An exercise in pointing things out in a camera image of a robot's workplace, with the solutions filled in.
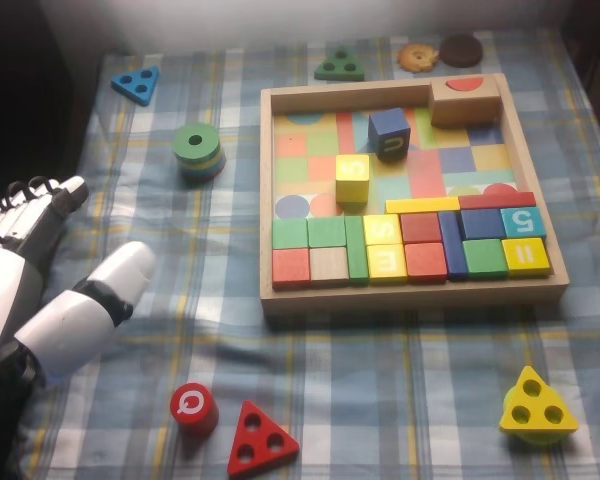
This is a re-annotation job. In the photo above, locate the blue triangle piece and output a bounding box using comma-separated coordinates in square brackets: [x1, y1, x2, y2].
[110, 64, 161, 108]

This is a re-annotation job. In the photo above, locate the green triangle piece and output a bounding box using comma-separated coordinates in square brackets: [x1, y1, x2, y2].
[313, 45, 367, 83]

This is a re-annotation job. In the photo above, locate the wooden tray box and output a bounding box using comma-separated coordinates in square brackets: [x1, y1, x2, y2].
[258, 72, 572, 317]

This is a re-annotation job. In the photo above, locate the wooden block with red semicircle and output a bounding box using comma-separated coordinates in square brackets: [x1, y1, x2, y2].
[428, 74, 501, 127]

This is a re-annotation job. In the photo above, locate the yellow number cube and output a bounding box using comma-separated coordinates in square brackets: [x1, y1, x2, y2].
[334, 153, 371, 205]

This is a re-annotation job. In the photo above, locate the brown round cookie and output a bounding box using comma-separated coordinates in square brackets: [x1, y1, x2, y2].
[438, 33, 484, 68]

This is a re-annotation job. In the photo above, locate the yellow triangle block with holes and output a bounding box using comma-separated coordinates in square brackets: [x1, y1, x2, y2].
[498, 365, 580, 437]

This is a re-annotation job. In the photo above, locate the blue number cube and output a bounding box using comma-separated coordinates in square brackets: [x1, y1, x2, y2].
[367, 107, 412, 164]

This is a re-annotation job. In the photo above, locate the red triangle piece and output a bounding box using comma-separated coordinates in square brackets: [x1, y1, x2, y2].
[227, 399, 300, 479]

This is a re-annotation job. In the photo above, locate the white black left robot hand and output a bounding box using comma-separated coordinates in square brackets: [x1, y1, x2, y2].
[0, 174, 157, 416]

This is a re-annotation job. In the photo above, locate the tan flower-shaped cookie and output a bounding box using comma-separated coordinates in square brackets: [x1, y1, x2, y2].
[397, 42, 440, 73]

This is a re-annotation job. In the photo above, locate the red cylinder block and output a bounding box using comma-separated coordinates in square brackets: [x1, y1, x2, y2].
[169, 382, 220, 435]

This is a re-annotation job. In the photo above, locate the blue plaid tablecloth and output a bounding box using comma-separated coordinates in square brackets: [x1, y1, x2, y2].
[19, 29, 600, 480]

